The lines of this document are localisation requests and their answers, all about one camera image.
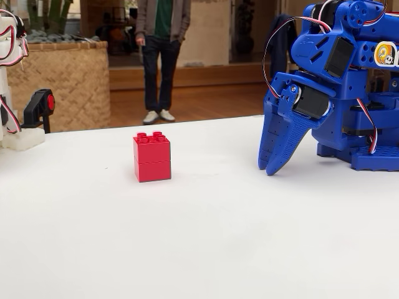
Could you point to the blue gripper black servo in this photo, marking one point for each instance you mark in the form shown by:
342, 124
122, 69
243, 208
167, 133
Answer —
307, 101

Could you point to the red lego block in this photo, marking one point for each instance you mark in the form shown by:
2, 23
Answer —
152, 159

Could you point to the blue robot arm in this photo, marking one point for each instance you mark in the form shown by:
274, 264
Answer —
358, 102

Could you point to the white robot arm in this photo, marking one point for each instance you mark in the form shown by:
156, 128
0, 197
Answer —
6, 78

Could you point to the person's right hand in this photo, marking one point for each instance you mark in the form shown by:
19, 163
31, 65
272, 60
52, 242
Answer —
141, 40

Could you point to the dark hanging jacket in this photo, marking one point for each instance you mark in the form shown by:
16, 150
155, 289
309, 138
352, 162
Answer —
282, 43

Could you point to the round yellow white sticker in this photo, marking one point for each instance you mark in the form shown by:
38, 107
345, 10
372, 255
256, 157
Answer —
385, 54

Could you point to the person in grey cardigan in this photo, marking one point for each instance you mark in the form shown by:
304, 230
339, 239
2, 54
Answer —
162, 46

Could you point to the woven basket planter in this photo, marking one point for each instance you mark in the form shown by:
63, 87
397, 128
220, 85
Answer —
62, 84

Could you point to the grey stones in planter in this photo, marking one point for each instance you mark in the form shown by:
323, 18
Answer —
56, 38

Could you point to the black clamp with red knob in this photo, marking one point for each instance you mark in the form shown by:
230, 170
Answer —
35, 106

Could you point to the green plant stems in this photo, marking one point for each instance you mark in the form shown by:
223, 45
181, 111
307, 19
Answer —
56, 14

